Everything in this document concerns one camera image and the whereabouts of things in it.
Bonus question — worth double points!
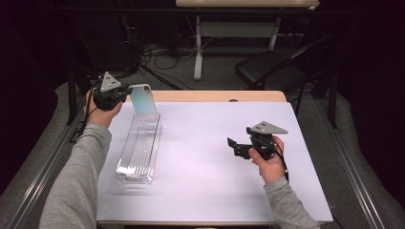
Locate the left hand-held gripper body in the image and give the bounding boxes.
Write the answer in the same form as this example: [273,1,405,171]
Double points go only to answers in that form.
[93,71,128,113]

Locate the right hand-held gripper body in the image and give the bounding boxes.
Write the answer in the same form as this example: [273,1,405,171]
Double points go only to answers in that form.
[246,120,289,161]

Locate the blue translucent phone case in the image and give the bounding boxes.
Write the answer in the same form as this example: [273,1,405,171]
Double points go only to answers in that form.
[128,83,160,118]

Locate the clear plastic container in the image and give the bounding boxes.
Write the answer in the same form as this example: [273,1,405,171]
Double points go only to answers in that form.
[115,113,163,185]

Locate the person's left hand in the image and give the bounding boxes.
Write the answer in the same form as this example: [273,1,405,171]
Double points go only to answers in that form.
[83,90,124,128]

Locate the person's right hand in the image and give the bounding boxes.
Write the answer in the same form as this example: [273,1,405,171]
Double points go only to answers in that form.
[247,135,286,185]

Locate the black metal stand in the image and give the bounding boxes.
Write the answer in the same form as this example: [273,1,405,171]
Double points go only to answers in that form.
[65,68,96,126]

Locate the white table sheet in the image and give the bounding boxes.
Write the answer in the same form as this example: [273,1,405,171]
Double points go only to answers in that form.
[96,100,334,223]

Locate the black folding chair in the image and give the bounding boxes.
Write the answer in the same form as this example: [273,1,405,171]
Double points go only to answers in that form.
[234,32,338,96]

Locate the black crossbar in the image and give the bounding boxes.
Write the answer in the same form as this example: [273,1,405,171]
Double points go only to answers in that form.
[44,7,352,16]

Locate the white desk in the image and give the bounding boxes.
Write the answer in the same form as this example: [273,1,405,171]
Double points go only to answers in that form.
[175,0,320,81]

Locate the right hand-held gripper cable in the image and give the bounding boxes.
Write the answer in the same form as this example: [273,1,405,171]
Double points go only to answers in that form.
[259,139,290,184]

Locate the hand-held gripper cable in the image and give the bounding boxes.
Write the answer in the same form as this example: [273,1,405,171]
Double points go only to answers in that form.
[259,139,290,184]
[75,79,103,141]

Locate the left hand-held gripper cable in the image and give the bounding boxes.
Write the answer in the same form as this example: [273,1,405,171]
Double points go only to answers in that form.
[75,79,103,141]

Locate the tangle of floor cables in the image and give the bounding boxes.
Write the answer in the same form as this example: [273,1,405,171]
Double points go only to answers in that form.
[120,15,218,80]

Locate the metal floor rail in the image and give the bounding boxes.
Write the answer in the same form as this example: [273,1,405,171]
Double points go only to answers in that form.
[4,94,94,229]
[313,94,388,229]

